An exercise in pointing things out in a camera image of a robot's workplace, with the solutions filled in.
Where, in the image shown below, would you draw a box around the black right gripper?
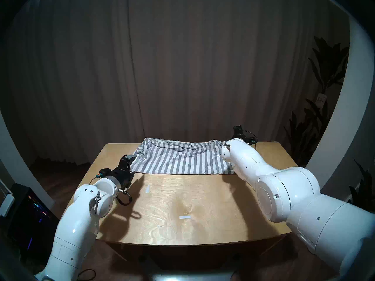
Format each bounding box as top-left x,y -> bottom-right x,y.
232,125 -> 250,141

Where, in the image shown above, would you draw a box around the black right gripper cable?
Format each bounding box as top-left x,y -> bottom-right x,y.
246,131 -> 258,149

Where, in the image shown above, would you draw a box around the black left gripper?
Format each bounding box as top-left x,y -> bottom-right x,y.
109,155 -> 137,191

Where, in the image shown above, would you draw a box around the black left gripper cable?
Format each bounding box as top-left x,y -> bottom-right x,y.
117,188 -> 133,206

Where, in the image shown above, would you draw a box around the white curved arch pillar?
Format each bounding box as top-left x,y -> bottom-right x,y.
303,14 -> 375,193
0,111 -> 54,209

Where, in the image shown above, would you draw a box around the small white box device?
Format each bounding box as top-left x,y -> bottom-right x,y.
0,193 -> 15,217

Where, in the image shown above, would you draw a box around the grey white striped t-shirt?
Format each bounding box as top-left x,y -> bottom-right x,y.
129,138 -> 236,175

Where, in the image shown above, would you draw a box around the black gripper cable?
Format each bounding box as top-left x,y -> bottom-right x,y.
246,131 -> 258,149
117,188 -> 133,206

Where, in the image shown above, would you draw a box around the brown pleated curtain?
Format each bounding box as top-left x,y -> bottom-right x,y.
0,0 -> 350,167

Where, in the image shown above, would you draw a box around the tall dark leafy plant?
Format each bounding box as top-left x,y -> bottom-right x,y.
284,36 -> 350,169

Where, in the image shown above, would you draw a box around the black floor cables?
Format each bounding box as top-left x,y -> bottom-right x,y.
76,269 -> 97,281

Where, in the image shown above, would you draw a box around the black computer tower with lights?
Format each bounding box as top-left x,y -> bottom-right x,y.
7,184 -> 60,260

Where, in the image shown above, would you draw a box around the dark plant in white pot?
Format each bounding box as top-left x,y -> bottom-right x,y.
349,159 -> 375,213

